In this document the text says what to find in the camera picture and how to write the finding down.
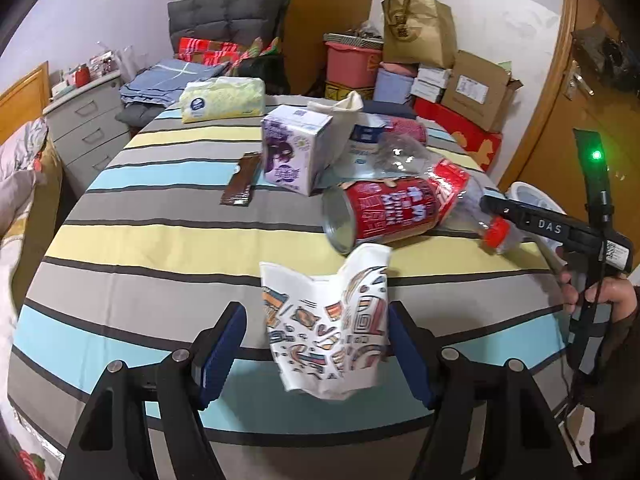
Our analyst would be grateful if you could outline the large red can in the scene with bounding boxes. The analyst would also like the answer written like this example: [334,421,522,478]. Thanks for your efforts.
[321,176,441,256]

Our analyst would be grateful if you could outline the grey quilted cushion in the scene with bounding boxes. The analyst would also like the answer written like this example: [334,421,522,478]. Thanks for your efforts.
[167,0,293,61]

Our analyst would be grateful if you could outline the grey tray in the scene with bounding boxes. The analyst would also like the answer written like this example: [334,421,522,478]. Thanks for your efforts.
[322,32,385,47]

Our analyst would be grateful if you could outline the blue folded blanket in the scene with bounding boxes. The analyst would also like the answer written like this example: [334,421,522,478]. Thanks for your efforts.
[119,58,231,108]

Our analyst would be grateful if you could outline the dark blue case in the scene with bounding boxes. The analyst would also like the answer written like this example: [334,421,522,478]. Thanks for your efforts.
[360,100,416,120]

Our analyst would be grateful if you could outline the red gift box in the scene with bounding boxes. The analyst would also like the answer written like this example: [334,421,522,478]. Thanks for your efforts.
[414,97,503,173]

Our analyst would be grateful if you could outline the purple and white carton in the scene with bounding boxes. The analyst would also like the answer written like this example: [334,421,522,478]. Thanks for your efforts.
[261,105,335,197]

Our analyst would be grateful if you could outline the pink storage box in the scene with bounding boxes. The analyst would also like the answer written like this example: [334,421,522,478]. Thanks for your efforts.
[325,40,385,90]

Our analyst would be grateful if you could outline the small white box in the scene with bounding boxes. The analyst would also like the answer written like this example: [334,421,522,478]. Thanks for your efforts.
[411,82,447,107]
[417,64,453,87]

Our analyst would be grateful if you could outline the wooden wardrobe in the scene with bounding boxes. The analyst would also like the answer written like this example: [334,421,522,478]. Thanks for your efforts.
[210,0,381,96]

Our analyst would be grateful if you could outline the metal door handle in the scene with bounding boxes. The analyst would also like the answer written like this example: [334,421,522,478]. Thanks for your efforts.
[562,60,596,101]

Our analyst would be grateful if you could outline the grey drawer cabinet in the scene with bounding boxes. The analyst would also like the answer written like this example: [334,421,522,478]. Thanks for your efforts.
[42,70,133,196]

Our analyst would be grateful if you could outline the dark cloth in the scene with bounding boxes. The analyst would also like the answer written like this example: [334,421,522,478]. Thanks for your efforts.
[570,25,636,81]

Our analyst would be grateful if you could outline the black bag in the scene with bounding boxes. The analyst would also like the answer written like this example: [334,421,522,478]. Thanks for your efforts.
[235,52,291,96]

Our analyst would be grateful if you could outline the cardboard box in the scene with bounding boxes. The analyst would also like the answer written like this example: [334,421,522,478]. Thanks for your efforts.
[442,50,523,133]

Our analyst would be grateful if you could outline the wooden door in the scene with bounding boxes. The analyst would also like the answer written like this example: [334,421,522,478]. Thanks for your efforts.
[500,0,640,281]

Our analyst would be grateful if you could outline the floral quilt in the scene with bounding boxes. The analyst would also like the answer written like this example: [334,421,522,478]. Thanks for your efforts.
[0,117,66,480]

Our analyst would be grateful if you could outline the small red can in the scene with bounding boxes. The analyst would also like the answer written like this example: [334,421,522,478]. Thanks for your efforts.
[387,117,428,145]

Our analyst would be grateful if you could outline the patterned paper cup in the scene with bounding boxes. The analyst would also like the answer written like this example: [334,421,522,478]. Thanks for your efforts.
[259,242,393,401]

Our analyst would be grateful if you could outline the striped tablecloth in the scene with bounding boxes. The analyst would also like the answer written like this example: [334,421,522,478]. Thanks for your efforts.
[7,95,576,480]

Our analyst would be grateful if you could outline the yellow patterned box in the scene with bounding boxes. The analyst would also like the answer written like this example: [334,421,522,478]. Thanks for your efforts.
[324,80,376,102]

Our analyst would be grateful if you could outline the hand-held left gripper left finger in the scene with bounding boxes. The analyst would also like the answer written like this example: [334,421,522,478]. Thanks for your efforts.
[59,301,248,480]

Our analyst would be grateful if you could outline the beige paper bag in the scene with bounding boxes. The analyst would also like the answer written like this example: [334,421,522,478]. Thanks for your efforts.
[306,91,364,151]

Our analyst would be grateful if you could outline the white trash bin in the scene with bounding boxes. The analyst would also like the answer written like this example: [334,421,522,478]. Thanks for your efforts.
[505,181,566,266]

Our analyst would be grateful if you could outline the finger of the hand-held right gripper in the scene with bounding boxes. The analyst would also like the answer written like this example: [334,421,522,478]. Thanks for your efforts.
[480,194,601,246]

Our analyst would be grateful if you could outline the clear plastic bottle red label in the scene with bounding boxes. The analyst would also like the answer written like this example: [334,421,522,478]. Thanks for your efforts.
[380,132,523,256]

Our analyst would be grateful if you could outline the light blue cylinder container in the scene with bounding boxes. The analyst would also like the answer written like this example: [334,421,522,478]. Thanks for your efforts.
[374,62,418,106]

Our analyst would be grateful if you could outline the brown wrapper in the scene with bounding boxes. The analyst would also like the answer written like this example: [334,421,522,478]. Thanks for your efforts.
[220,154,261,207]

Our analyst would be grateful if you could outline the person's right hand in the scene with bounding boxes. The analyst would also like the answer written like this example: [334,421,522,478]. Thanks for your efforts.
[559,265,638,322]

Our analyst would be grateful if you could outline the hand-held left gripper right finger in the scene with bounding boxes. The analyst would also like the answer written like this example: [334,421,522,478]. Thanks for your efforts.
[387,301,576,480]

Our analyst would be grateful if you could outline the wooden headboard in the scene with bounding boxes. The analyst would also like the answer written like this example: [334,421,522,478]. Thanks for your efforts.
[0,61,51,133]

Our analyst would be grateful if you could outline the yellow tissue pack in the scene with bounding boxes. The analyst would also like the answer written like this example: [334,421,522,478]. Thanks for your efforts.
[179,77,266,125]

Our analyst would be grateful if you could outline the black cable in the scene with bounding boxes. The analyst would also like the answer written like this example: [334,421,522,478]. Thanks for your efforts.
[562,367,591,467]

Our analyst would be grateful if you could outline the white cup blue label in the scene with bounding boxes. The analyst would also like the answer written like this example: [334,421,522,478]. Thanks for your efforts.
[342,119,401,181]

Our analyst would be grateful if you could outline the brown paper bag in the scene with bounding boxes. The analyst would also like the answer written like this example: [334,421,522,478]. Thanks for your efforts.
[381,0,458,68]

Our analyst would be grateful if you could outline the red plaid cloth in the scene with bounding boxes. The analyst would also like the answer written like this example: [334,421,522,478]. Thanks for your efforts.
[177,37,281,68]

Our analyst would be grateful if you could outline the person's right forearm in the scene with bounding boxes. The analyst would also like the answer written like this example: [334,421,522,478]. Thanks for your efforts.
[587,285,640,467]

